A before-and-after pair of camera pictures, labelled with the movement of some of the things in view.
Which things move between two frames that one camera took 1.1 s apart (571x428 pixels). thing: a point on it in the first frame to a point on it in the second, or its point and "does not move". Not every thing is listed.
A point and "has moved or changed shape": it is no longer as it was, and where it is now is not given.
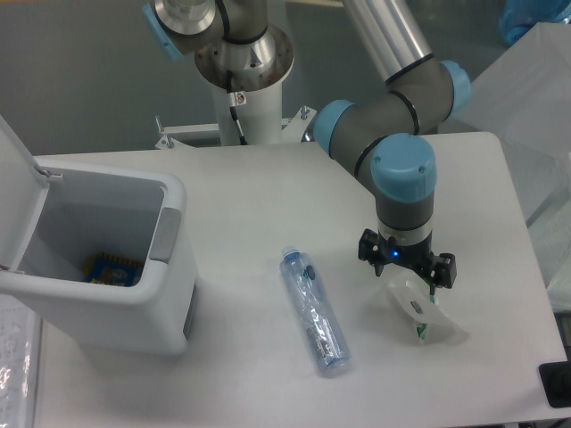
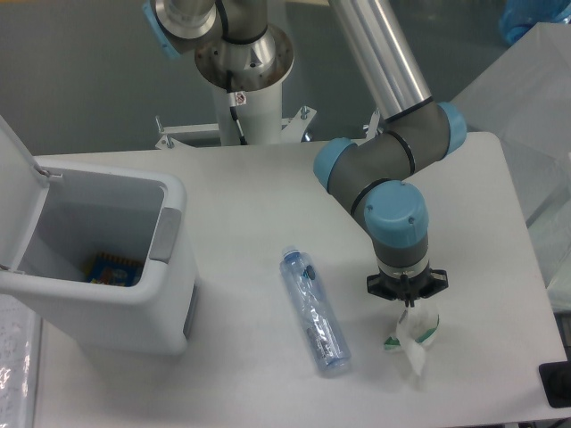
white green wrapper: (411, 292) has moved or changed shape
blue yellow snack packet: (112, 269) does not move
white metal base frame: (293, 129) does not move
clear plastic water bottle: (321, 327) does not move
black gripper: (376, 250) to (408, 290)
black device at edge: (556, 381) does not move
